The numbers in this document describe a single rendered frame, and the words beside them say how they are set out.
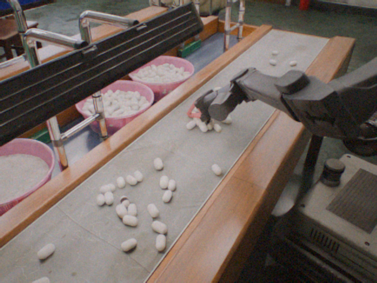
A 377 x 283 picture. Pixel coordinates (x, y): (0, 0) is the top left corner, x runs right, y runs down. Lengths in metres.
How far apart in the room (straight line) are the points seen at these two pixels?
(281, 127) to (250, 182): 0.27
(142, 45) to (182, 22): 0.17
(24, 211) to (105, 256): 0.22
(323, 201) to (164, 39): 0.79
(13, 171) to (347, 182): 1.11
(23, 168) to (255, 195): 0.62
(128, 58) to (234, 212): 0.40
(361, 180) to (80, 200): 1.01
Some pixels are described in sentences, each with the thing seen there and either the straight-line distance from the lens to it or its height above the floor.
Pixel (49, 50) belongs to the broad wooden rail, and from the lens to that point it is 1.69.
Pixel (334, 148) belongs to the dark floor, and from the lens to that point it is 2.39.
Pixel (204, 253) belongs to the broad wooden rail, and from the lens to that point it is 0.69.
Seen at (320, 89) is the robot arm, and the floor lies 1.11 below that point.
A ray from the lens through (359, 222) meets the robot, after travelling 1.25.
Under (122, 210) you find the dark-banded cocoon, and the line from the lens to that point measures 0.78.
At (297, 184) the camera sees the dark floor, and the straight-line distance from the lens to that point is 2.04.
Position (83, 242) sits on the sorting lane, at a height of 0.74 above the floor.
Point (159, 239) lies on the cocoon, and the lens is 0.72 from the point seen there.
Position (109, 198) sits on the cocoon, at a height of 0.76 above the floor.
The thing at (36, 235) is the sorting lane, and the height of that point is 0.74.
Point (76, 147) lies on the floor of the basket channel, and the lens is 1.14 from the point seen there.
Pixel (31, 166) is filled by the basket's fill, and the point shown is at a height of 0.73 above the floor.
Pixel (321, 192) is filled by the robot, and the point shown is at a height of 0.47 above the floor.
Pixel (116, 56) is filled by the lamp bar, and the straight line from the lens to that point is 0.68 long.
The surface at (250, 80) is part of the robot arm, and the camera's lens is 0.86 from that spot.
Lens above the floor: 1.33
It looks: 36 degrees down
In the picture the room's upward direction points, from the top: straight up
